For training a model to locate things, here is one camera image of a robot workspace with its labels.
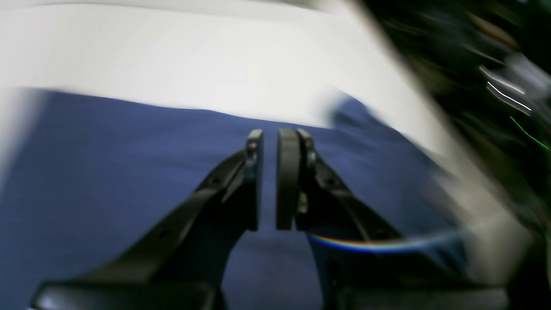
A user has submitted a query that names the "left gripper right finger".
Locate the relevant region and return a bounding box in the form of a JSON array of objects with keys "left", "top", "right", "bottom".
[{"left": 277, "top": 129, "right": 508, "bottom": 310}]

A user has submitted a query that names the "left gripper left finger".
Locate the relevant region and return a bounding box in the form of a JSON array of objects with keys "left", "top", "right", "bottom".
[{"left": 30, "top": 129, "right": 263, "bottom": 310}]

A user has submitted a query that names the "dark blue t-shirt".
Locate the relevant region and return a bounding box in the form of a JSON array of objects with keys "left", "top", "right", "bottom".
[{"left": 0, "top": 91, "right": 467, "bottom": 310}]

